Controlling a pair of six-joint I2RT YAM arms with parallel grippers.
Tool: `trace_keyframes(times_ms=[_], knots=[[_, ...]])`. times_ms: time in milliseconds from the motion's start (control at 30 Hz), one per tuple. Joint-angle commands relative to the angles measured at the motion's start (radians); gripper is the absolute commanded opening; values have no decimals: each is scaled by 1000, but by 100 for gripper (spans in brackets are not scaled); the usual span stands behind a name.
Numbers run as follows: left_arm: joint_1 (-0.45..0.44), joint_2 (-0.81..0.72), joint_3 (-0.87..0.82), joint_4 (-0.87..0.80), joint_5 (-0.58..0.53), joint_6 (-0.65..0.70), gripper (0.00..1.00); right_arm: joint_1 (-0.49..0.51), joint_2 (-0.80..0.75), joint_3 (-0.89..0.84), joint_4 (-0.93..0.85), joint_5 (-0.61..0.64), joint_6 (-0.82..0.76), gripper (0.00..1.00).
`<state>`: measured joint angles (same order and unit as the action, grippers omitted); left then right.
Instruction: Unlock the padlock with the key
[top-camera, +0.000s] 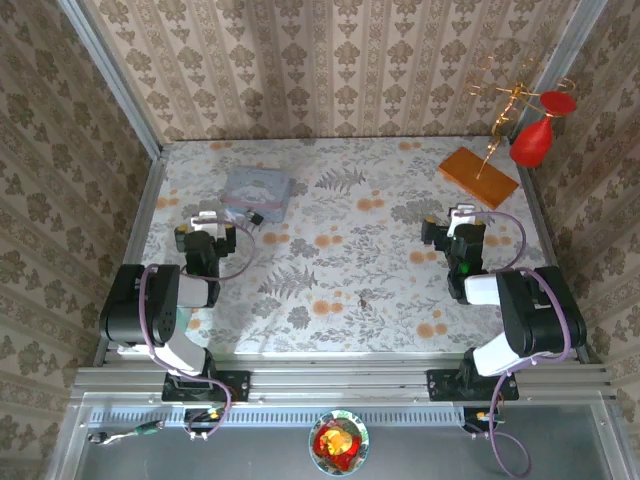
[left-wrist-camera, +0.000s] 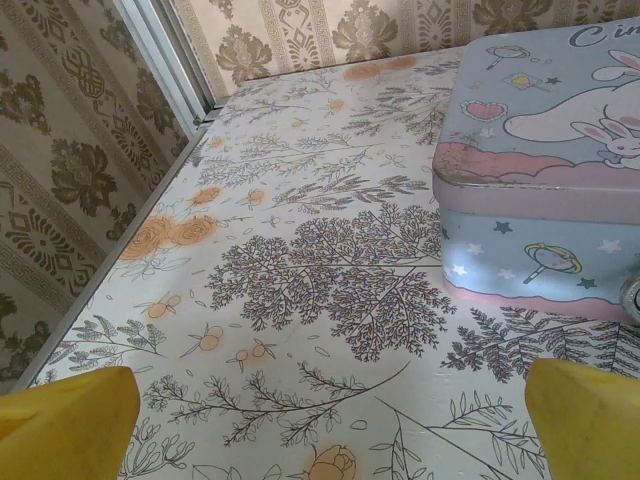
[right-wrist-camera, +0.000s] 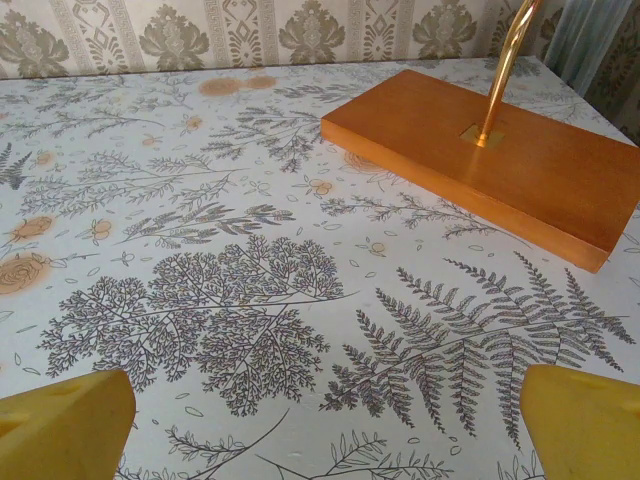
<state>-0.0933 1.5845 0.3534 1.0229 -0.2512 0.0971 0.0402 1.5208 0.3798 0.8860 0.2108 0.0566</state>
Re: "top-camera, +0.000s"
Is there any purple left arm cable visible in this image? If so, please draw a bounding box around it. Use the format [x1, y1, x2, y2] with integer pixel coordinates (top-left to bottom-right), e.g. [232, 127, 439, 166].
[138, 217, 258, 442]

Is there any wide aluminium base rail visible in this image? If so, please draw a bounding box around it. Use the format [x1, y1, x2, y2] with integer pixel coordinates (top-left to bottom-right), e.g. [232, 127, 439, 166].
[68, 352, 620, 407]

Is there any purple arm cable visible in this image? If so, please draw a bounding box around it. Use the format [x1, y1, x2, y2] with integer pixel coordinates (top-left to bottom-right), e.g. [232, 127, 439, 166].
[138, 217, 258, 442]
[468, 210, 574, 480]

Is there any green plug with lead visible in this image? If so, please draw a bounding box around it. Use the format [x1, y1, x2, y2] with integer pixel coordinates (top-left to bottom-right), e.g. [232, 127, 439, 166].
[87, 419, 167, 447]

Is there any red wine glass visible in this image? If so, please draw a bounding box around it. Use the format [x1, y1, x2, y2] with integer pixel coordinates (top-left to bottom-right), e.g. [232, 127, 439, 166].
[508, 90, 578, 169]

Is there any grey slotted cable duct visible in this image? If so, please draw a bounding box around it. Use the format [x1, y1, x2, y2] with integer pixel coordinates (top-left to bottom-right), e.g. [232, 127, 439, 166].
[88, 405, 467, 427]

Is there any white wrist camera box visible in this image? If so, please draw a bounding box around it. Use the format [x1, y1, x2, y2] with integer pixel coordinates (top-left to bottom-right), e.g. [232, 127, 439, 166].
[446, 203, 478, 238]
[191, 210, 224, 236]

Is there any aluminium side rail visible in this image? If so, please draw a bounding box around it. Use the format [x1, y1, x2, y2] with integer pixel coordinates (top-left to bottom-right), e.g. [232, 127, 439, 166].
[513, 163, 592, 365]
[91, 148, 170, 367]

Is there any wooden rectangular base board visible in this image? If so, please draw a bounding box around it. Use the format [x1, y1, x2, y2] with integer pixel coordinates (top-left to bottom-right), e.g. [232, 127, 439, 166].
[437, 146, 522, 212]

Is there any floral tablecloth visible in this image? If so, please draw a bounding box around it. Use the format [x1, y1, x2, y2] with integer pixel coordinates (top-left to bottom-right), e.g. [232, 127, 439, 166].
[122, 137, 559, 357]

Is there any gold wire glass stand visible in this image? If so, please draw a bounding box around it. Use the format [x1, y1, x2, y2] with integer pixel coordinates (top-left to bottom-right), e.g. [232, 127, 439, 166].
[464, 51, 577, 182]

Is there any aluminium frame post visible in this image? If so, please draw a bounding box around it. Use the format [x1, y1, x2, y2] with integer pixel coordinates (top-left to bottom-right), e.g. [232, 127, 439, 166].
[56, 0, 165, 160]
[508, 0, 610, 142]

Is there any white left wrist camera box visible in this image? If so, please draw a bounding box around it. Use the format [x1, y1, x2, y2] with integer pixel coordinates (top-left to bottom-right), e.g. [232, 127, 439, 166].
[191, 210, 224, 236]

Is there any small controller board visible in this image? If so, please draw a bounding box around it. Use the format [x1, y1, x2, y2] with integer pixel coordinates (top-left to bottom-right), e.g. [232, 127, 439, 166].
[183, 406, 227, 437]
[460, 406, 507, 434]

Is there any grey metal bench panel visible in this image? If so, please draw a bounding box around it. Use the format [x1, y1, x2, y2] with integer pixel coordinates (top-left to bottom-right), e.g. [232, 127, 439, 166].
[48, 392, 640, 480]

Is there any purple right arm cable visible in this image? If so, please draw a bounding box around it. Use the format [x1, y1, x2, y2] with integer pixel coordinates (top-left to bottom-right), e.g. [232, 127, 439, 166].
[468, 210, 574, 480]

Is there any red and yellow wrapped item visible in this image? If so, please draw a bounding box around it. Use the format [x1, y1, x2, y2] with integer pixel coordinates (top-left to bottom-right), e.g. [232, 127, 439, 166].
[313, 420, 363, 469]

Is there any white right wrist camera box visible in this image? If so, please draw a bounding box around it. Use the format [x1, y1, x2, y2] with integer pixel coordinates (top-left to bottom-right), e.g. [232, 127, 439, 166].
[446, 203, 478, 238]

